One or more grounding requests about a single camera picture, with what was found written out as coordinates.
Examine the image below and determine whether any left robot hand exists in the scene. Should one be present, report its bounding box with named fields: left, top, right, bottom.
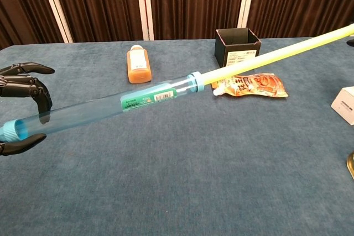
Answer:
left=0, top=62, right=55, bottom=157

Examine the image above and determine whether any brown curtain panel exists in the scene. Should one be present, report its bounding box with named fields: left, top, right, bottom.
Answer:
left=48, top=0, right=145, bottom=43
left=0, top=0, right=66, bottom=50
left=148, top=0, right=247, bottom=40
left=247, top=0, right=354, bottom=39

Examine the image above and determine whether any white cardboard box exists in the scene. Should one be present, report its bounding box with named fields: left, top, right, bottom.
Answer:
left=331, top=86, right=354, bottom=126

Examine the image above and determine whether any orange spout pouch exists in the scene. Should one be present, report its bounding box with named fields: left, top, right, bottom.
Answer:
left=211, top=72, right=290, bottom=98

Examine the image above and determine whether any black cardboard box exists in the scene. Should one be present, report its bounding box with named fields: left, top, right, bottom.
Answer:
left=214, top=28, right=262, bottom=69

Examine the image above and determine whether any orange juice bottle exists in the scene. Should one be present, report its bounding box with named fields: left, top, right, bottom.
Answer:
left=127, top=44, right=153, bottom=84

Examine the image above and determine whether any brass round object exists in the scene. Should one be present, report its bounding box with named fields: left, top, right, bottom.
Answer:
left=346, top=151, right=354, bottom=179

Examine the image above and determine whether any blue velvet table cloth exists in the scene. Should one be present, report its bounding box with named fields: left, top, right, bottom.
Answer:
left=0, top=36, right=354, bottom=236

